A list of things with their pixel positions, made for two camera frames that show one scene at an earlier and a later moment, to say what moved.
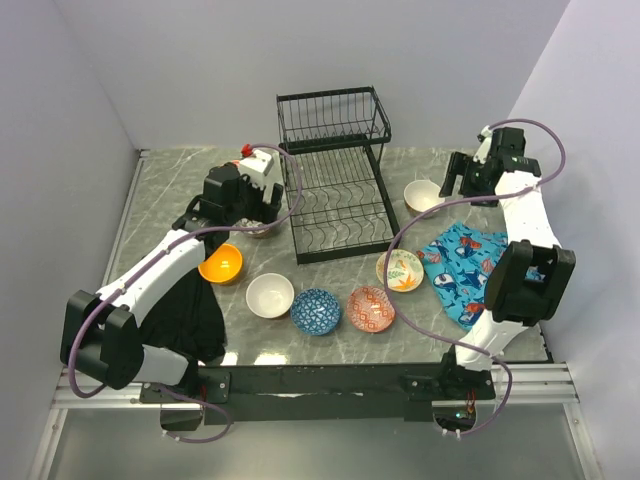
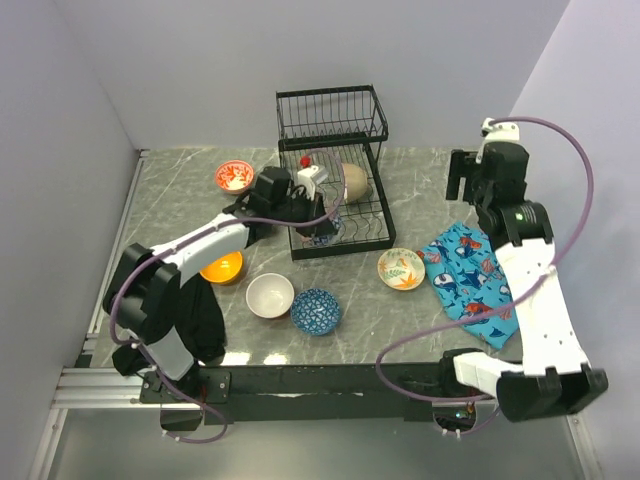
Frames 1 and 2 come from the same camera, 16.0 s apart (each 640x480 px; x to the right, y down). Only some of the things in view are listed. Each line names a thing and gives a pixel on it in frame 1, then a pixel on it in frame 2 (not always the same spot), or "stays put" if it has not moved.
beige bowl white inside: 420,195 -> 355,182
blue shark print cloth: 461,263 stays put
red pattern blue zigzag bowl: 370,309 -> 324,240
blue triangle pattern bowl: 315,311 stays put
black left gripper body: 251,204 -> 301,209
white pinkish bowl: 269,295 stays put
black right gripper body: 472,173 stays put
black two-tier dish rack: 333,144 stays put
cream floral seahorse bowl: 405,270 stays put
